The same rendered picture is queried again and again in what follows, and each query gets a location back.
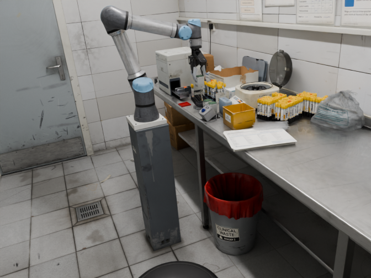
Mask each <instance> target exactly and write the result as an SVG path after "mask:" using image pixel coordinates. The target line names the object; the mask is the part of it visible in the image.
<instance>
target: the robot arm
mask: <svg viewBox="0 0 371 278"><path fill-rule="evenodd" d="M100 19H101V21H102V23H103V25H104V27H105V29H106V32H107V34H108V35H110V36H111V37H112V39H113V41H114V43H115V45H116V48H117V50H118V53H119V55H120V57H121V60H122V62H123V64H124V66H125V69H126V71H127V73H128V77H127V79H128V81H129V84H130V86H131V89H132V91H133V93H134V98H135V113H134V120H135V121H136V122H152V121H155V120H157V119H159V118H160V115H159V112H158V110H157V108H156V105H155V96H154V89H153V81H152V79H150V78H148V77H147V75H146V73H145V71H143V70H142V69H141V67H140V65H139V62H138V60H137V58H136V55H135V53H134V50H133V48H132V45H131V43H130V41H129V38H128V36H127V34H126V30H128V29H132V30H138V31H143V32H147V33H152V34H158V35H163V36H169V37H170V38H177V39H182V40H188V39H189V43H190V48H191V52H192V54H191V55H190V56H188V60H189V59H190V62H189V64H190V68H191V72H190V73H191V75H192V76H193V79H194V81H196V75H197V74H196V72H197V68H196V67H197V66H198V65H200V72H201V73H202V75H203V76H204V77H205V73H206V62H207V60H206V58H205V57H204V55H203V54H202V52H201V51H200V50H199V49H200V48H202V31H201V22H200V19H189V20H188V23H186V24H175V23H170V22H165V21H161V20H157V19H151V18H147V17H142V16H138V15H133V14H130V12H128V11H125V10H121V9H119V8H117V7H115V6H106V7H105V8H103V9H102V11H101V13H100ZM195 66H196V67H195Z"/></svg>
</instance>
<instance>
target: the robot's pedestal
mask: <svg viewBox="0 0 371 278"><path fill-rule="evenodd" d="M128 126H129V133H130V139H131V146H132V153H133V157H134V163H135V170H136V177H137V183H138V187H139V194H140V201H141V207H142V214H143V218H144V225H145V232H146V235H147V237H148V239H149V242H150V244H151V246H152V248H153V250H154V251H156V250H159V249H162V248H165V247H168V246H170V245H173V244H176V243H179V242H181V233H180V227H179V217H178V207H177V197H176V187H175V181H174V171H173V161H172V151H171V142H170V135H169V124H168V123H166V124H162V125H157V126H153V127H148V128H145V129H140V130H134V129H133V128H132V127H131V126H130V124H129V123H128Z"/></svg>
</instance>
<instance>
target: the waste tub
mask: <svg viewBox="0 0 371 278"><path fill-rule="evenodd" d="M254 122H255V108H253V107H251V106H249V105H247V104H246V103H239V104H234V105H228V106H223V123H224V124H225V125H226V126H227V127H229V128H230V129H232V130H242V129H246V128H250V127H253V126H252V125H253V123H254Z"/></svg>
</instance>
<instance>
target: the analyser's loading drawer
mask: <svg viewBox="0 0 371 278"><path fill-rule="evenodd" d="M171 92H173V93H174V94H176V95H178V96H179V97H180V99H182V98H187V97H189V92H185V88H184V89H183V88H182V87H180V88H175V89H171Z"/></svg>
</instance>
